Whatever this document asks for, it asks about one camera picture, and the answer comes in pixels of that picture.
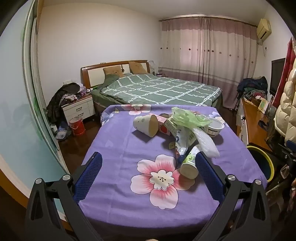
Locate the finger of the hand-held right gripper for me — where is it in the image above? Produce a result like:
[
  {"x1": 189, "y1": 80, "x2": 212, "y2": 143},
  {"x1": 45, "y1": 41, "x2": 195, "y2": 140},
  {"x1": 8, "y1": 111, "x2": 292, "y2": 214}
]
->
[{"x1": 281, "y1": 139, "x2": 296, "y2": 151}]

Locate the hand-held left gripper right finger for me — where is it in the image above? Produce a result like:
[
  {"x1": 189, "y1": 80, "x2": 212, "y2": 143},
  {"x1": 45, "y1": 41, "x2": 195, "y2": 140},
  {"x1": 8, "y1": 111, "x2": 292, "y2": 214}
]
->
[{"x1": 194, "y1": 151, "x2": 272, "y2": 241}]

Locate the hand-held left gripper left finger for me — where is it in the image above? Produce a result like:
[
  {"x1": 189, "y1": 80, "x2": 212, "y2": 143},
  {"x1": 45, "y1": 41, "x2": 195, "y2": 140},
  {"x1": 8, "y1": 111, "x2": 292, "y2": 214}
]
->
[{"x1": 24, "y1": 152, "x2": 104, "y2": 241}]

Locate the white green-label yogurt bottle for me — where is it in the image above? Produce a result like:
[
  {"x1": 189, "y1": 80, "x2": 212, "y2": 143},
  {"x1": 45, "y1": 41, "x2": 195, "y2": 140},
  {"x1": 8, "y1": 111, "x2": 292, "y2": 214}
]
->
[{"x1": 180, "y1": 146, "x2": 201, "y2": 179}]

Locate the dark bin with yellow rim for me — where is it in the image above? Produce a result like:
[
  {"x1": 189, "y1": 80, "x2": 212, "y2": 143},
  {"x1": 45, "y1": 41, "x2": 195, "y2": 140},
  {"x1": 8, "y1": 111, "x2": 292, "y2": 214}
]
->
[{"x1": 246, "y1": 146, "x2": 275, "y2": 182}]

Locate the white bubble wrap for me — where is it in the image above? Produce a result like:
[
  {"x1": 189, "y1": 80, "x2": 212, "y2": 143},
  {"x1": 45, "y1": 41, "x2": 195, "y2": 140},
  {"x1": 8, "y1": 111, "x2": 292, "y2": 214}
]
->
[{"x1": 193, "y1": 127, "x2": 220, "y2": 159}]

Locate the white plastic pouch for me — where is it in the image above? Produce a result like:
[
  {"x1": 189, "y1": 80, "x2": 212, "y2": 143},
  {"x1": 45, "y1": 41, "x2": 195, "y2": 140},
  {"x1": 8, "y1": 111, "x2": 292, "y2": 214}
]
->
[{"x1": 174, "y1": 126, "x2": 197, "y2": 156}]

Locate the white plastic bowl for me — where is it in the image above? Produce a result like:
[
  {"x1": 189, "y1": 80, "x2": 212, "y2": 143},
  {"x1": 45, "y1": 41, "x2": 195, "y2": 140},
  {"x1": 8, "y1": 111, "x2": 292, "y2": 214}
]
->
[{"x1": 203, "y1": 117, "x2": 225, "y2": 137}]

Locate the white green carton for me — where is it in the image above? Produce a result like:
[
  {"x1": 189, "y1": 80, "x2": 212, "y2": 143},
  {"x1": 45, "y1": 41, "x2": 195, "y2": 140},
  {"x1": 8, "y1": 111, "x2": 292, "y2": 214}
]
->
[{"x1": 165, "y1": 117, "x2": 182, "y2": 135}]

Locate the green plastic bag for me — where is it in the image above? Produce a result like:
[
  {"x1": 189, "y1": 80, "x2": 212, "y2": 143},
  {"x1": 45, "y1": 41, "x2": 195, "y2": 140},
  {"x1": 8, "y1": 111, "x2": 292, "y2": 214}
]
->
[{"x1": 171, "y1": 107, "x2": 212, "y2": 128}]

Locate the pink carton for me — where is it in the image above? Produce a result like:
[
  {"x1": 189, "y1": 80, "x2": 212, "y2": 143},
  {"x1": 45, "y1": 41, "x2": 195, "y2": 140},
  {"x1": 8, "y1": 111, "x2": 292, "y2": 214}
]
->
[{"x1": 158, "y1": 116, "x2": 173, "y2": 136}]

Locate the white leaf-print paper cup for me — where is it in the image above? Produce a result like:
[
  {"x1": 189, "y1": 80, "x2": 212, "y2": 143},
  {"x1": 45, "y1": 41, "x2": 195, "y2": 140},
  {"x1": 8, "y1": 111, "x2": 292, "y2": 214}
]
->
[{"x1": 133, "y1": 114, "x2": 159, "y2": 138}]

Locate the person's right hand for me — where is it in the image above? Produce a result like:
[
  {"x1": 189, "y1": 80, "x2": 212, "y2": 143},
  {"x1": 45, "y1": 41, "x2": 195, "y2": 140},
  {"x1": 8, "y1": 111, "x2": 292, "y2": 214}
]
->
[{"x1": 288, "y1": 177, "x2": 296, "y2": 214}]

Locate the purple floral tablecloth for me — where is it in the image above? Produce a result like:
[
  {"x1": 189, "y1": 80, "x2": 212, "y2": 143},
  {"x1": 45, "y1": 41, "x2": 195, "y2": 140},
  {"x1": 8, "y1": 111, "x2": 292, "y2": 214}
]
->
[{"x1": 79, "y1": 104, "x2": 269, "y2": 234}]

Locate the cream down jacket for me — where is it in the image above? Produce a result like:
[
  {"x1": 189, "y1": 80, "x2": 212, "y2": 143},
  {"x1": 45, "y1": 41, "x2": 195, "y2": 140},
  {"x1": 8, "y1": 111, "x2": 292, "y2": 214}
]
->
[{"x1": 273, "y1": 61, "x2": 296, "y2": 145}]

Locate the wooden desk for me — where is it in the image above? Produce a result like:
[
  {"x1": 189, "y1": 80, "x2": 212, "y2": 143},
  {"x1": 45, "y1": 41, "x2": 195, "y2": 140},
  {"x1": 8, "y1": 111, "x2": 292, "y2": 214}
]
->
[{"x1": 236, "y1": 97, "x2": 273, "y2": 151}]

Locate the red bucket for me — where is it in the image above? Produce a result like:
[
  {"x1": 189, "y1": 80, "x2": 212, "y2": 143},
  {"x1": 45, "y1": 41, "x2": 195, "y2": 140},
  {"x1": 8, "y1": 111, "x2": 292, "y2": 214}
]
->
[{"x1": 69, "y1": 117, "x2": 85, "y2": 136}]

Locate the clear plastic bag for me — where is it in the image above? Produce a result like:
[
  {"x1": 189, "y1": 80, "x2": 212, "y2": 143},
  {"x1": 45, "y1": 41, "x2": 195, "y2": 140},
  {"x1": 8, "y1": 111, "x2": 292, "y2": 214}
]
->
[{"x1": 52, "y1": 125, "x2": 70, "y2": 141}]

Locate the white nightstand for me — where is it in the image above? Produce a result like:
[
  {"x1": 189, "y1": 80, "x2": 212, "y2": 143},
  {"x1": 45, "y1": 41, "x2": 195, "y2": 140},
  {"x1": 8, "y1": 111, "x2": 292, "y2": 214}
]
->
[{"x1": 61, "y1": 95, "x2": 94, "y2": 124}]

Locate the black television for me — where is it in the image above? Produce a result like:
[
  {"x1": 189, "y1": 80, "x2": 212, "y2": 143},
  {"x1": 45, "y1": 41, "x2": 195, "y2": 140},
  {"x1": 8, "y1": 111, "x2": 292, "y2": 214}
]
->
[{"x1": 269, "y1": 58, "x2": 286, "y2": 95}]

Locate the mixed clothes pile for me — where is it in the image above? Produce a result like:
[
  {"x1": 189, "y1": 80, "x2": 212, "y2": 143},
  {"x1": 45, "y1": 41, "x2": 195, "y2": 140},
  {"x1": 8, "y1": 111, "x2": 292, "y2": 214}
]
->
[{"x1": 236, "y1": 76, "x2": 269, "y2": 102}]

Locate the dark clothes pile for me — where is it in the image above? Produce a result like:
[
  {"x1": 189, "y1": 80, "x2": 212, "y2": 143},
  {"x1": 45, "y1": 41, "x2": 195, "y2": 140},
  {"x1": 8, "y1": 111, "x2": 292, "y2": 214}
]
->
[{"x1": 46, "y1": 82, "x2": 80, "y2": 123}]

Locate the red hanging garment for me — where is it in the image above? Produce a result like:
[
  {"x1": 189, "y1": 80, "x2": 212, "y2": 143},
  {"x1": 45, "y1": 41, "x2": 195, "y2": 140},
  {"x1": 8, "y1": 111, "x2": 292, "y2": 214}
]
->
[{"x1": 273, "y1": 37, "x2": 296, "y2": 107}]

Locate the green checked quilt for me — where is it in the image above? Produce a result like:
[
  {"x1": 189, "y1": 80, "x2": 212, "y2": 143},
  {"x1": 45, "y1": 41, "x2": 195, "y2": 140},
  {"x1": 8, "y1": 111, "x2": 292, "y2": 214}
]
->
[{"x1": 91, "y1": 74, "x2": 222, "y2": 107}]

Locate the wooden bed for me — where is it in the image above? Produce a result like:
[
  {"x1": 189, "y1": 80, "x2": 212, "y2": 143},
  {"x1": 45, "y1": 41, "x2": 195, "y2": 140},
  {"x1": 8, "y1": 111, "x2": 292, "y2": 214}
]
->
[{"x1": 80, "y1": 60, "x2": 223, "y2": 112}]

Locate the wardrobe sliding door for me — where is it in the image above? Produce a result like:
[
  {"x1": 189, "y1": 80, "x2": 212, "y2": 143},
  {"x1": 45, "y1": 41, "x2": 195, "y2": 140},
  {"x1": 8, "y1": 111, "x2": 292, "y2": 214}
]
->
[{"x1": 0, "y1": 0, "x2": 70, "y2": 216}]

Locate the brown pillow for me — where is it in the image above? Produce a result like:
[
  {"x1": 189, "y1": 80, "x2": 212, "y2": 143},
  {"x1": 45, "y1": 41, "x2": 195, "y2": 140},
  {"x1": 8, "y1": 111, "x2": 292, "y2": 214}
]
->
[
  {"x1": 103, "y1": 65, "x2": 125, "y2": 78},
  {"x1": 128, "y1": 61, "x2": 148, "y2": 75}
]

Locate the pink beige curtain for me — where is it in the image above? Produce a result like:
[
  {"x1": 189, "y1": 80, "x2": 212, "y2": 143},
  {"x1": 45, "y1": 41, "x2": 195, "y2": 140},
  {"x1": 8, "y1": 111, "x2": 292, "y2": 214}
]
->
[{"x1": 158, "y1": 17, "x2": 258, "y2": 109}]

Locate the beige air conditioner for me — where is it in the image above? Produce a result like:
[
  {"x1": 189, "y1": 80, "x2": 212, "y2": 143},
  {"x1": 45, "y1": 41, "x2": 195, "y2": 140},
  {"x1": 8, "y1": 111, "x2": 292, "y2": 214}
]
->
[{"x1": 256, "y1": 19, "x2": 271, "y2": 39}]

